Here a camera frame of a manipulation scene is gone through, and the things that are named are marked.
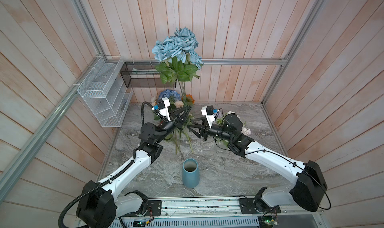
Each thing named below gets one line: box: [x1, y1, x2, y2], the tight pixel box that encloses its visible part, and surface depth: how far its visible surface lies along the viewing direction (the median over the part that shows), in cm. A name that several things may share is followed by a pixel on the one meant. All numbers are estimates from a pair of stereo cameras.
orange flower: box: [181, 94, 196, 104], surface depth 121 cm
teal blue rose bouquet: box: [152, 27, 204, 105], surface depth 49 cm
